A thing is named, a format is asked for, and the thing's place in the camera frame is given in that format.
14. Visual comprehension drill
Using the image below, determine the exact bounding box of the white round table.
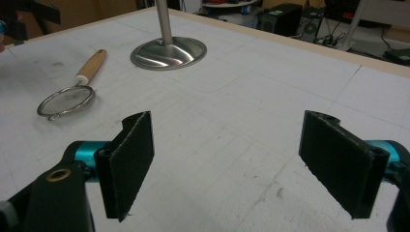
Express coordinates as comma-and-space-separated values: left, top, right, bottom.
202, 0, 260, 10

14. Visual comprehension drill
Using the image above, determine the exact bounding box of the flat black box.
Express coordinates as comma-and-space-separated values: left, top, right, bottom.
382, 47, 410, 68

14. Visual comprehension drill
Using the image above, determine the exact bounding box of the black computer tower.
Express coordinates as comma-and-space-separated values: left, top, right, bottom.
257, 3, 304, 37

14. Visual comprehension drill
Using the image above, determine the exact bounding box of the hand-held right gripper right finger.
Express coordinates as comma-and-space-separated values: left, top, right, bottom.
299, 110, 400, 220

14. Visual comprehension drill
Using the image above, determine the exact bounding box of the white grid mat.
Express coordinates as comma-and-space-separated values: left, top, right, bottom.
0, 9, 410, 232

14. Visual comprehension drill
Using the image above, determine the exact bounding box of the steel stand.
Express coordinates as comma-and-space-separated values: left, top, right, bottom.
130, 0, 208, 72

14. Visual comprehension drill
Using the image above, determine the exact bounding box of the white metal floor stand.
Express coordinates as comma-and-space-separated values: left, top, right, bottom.
337, 0, 370, 52

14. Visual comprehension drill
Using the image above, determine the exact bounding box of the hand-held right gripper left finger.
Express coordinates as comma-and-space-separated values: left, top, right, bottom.
74, 110, 155, 222

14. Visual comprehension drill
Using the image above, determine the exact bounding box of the mesh strainer with wooden handle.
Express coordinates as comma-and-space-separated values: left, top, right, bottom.
37, 48, 108, 122

